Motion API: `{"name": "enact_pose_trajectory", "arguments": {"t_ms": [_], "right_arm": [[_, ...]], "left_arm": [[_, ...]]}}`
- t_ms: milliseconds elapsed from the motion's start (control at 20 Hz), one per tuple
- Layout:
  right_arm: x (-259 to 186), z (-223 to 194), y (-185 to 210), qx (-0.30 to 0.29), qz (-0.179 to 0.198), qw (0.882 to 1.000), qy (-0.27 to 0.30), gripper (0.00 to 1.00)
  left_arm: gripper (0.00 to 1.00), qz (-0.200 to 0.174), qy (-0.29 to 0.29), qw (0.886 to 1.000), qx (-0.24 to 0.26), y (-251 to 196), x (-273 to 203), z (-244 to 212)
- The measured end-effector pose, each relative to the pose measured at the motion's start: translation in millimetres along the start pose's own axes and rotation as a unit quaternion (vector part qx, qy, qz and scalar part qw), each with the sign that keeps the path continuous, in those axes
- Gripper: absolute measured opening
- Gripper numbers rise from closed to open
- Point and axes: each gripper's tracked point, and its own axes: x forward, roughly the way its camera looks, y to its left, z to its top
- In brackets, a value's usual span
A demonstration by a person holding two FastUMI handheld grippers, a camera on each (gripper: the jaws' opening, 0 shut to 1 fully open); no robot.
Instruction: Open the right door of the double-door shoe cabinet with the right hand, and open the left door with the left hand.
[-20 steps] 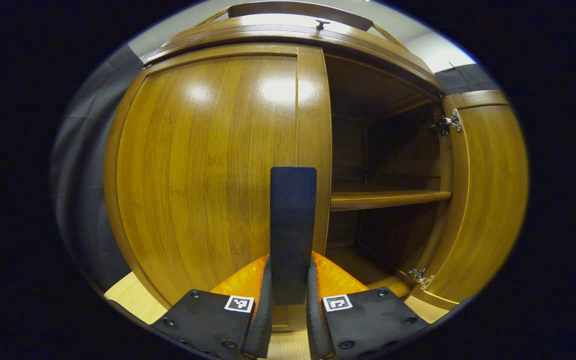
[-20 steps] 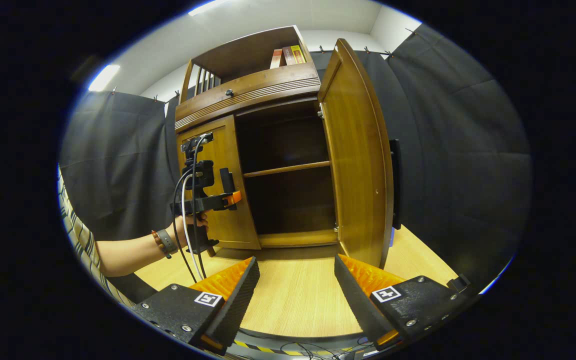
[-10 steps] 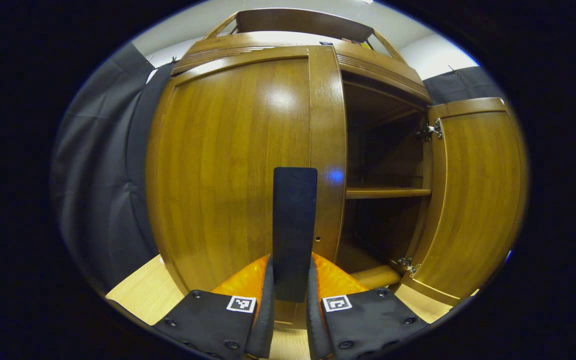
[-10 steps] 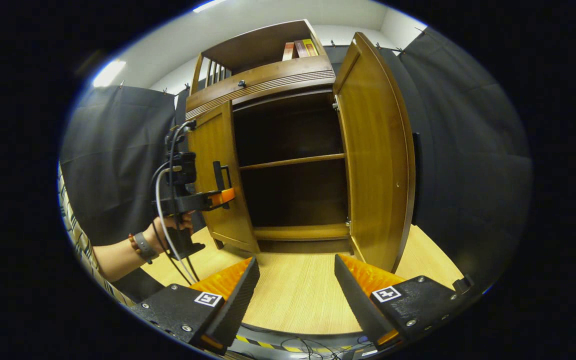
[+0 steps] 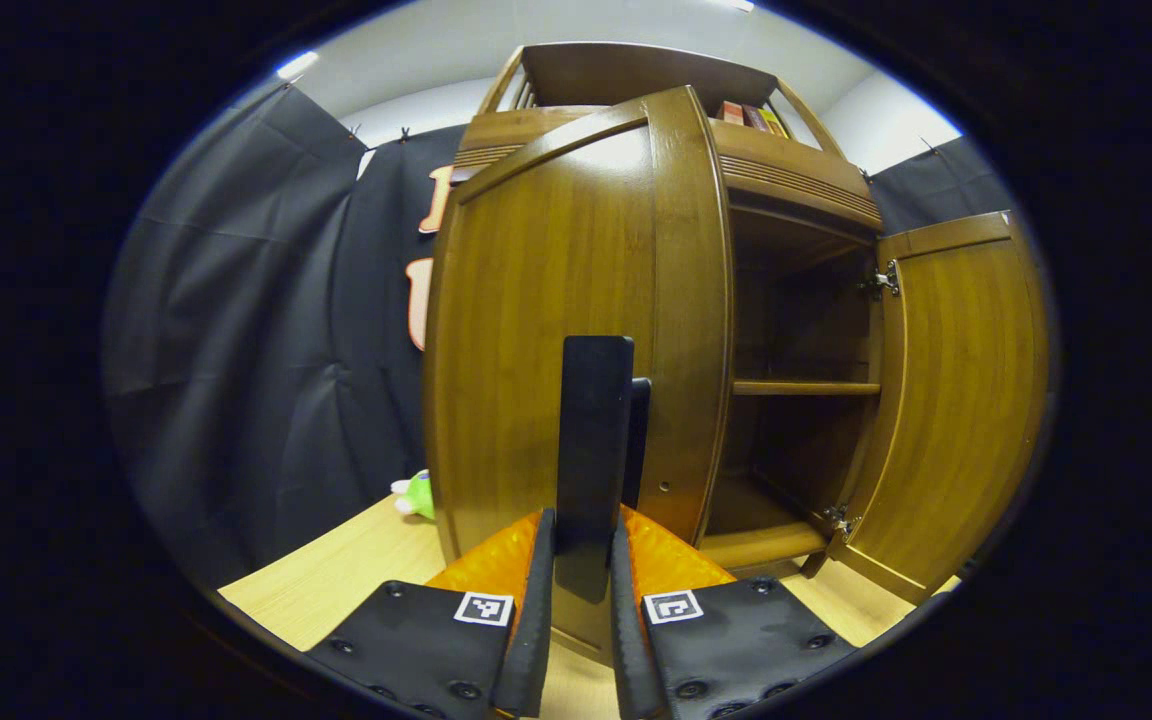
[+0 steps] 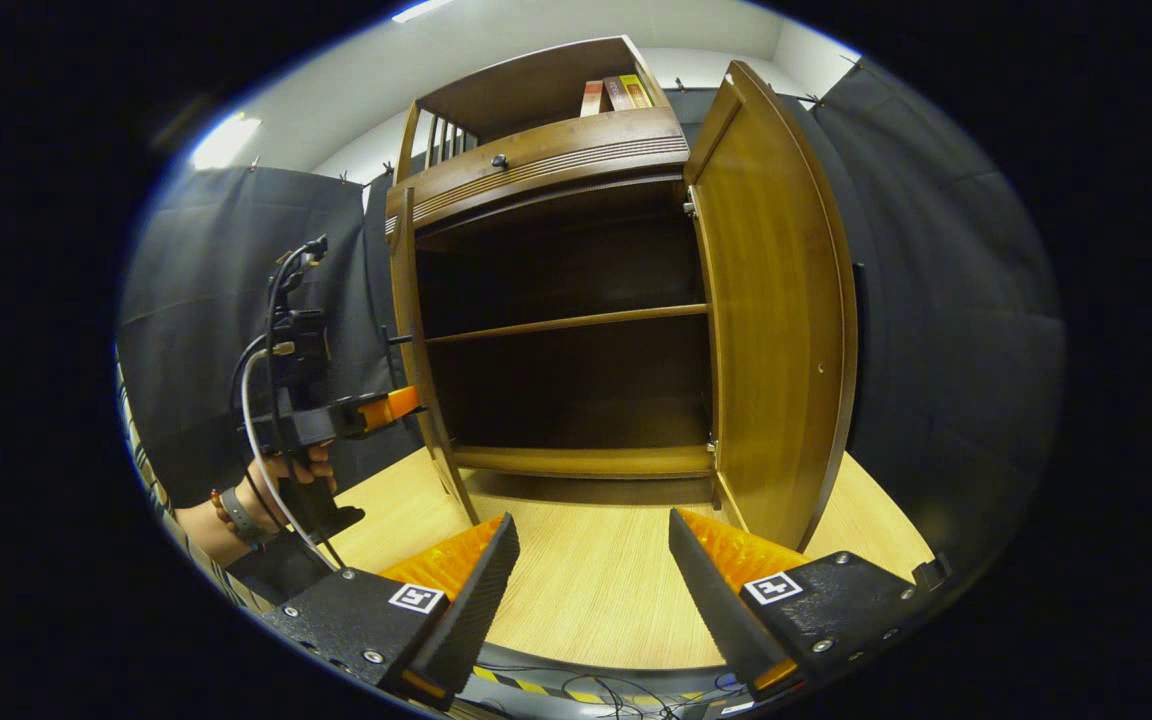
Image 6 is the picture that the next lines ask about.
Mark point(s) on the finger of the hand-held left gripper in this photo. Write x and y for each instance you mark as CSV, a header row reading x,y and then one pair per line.
x,y
381,410

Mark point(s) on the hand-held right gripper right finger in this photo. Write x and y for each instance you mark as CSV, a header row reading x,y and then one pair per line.
x,y
716,610

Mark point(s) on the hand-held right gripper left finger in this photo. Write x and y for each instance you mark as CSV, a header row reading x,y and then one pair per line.
x,y
471,610

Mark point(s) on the wooden cabinet door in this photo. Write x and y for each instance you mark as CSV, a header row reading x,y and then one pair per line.
x,y
766,320
416,330

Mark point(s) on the wooden double-door shoe cabinet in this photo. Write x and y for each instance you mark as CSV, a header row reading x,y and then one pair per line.
x,y
566,260

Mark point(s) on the wooden cabinet shelf board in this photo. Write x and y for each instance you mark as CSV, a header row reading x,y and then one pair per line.
x,y
566,322

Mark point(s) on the wooden cabinet drawer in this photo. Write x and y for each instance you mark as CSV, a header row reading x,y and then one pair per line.
x,y
556,150

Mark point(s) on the grey wristband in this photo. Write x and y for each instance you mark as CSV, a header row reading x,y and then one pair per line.
x,y
241,515

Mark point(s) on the small ceiling light panel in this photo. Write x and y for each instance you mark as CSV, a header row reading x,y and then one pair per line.
x,y
224,142

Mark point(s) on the black backdrop cloth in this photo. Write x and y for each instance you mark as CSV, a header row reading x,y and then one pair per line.
x,y
936,350

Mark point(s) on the large ceiling light panel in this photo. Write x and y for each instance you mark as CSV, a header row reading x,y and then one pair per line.
x,y
423,10

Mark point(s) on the maroon book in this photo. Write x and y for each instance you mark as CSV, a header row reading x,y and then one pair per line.
x,y
616,94

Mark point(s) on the yellow book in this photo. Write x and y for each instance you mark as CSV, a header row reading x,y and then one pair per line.
x,y
637,90

